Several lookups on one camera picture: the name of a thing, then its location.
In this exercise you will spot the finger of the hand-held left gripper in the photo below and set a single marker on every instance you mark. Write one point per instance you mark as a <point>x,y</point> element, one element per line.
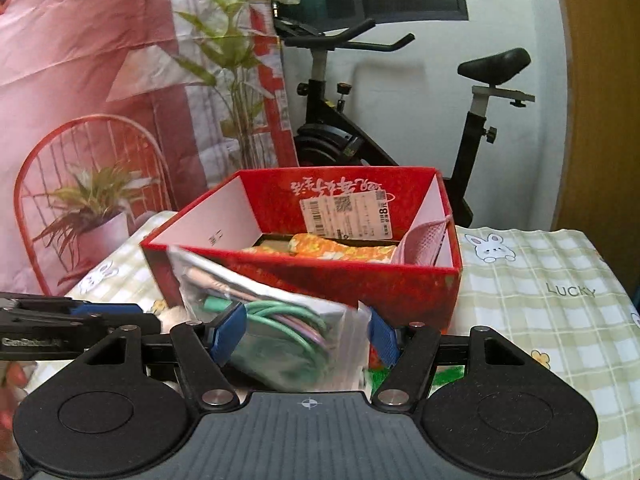
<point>107,309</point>

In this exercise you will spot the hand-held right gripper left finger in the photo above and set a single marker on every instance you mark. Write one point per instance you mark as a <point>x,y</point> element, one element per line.
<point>227,335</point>

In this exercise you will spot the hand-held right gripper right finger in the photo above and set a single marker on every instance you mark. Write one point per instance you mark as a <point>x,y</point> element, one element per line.
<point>382,340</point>

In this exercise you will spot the red strawberry print box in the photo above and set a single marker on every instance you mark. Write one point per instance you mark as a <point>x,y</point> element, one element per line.
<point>400,290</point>

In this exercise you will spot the beige sock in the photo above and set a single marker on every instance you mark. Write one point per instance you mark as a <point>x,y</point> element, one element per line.
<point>172,315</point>

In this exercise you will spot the orange floral cloth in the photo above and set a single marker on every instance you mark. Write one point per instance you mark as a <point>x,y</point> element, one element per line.
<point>340,250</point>

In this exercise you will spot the pink mesh cloth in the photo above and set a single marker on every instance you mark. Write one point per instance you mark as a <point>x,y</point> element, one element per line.
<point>420,245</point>

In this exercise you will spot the checked bunny print tablecloth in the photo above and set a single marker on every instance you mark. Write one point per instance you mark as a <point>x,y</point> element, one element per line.
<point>525,335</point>

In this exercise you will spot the black exercise bike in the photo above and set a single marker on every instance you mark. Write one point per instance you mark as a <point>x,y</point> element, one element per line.
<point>325,145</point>

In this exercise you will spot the pink printed backdrop cloth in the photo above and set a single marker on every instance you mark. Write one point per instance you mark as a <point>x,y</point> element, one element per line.
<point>75,35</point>

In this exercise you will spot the wooden door panel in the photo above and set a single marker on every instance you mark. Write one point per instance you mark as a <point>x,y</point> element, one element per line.
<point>600,135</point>

